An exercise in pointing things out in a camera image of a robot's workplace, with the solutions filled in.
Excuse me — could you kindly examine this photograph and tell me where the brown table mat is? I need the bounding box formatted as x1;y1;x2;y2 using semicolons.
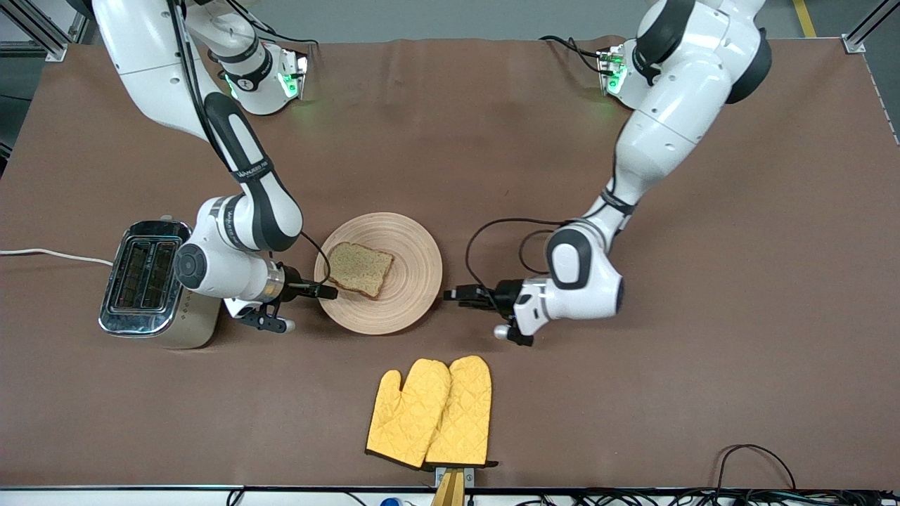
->
0;37;900;491

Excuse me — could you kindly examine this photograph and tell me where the yellow quilted oven mitt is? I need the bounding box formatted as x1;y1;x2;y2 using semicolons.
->
365;358;452;470
424;355;499;469

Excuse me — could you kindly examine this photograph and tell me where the brown bread slice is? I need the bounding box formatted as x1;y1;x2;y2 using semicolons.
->
326;242;395;301

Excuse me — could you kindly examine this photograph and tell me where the black right arm base cable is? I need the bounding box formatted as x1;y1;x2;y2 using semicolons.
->
232;0;319;47

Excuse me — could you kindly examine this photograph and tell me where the black arm base cable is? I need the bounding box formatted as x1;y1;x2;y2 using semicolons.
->
539;35;614;75
232;0;319;47

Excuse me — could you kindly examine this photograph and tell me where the white toaster power cable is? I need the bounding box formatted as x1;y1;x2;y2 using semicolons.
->
0;247;115;268

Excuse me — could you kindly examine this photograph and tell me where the beige chrome two-slot toaster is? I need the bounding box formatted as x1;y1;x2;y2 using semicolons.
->
98;219;222;350

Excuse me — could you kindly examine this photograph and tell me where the black left arm base cable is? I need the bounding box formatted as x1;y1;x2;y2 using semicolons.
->
539;35;614;75

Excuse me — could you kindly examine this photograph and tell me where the aluminium frame profile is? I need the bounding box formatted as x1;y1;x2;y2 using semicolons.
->
0;0;96;63
842;0;900;54

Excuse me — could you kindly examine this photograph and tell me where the round wooden plate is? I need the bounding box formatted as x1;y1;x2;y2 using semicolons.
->
314;212;444;336

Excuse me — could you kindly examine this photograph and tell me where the black looped cable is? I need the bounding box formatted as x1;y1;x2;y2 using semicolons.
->
714;444;799;493

